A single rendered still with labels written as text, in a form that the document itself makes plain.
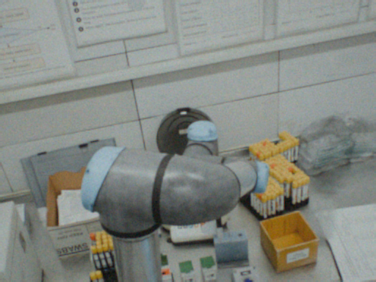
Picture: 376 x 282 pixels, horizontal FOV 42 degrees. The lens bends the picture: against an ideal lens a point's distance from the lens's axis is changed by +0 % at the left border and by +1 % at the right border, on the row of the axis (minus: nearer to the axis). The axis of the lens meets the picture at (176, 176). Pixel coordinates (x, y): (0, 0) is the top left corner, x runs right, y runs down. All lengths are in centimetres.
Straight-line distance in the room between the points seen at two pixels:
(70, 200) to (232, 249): 63
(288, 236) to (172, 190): 93
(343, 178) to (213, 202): 115
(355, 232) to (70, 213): 95
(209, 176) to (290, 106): 117
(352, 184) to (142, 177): 120
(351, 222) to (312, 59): 59
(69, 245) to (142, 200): 91
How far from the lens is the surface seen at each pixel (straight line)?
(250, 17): 170
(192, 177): 76
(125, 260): 90
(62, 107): 174
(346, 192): 182
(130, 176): 77
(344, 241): 163
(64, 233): 162
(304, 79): 188
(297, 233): 165
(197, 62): 168
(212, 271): 148
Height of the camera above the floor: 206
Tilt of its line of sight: 38 degrees down
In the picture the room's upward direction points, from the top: 9 degrees counter-clockwise
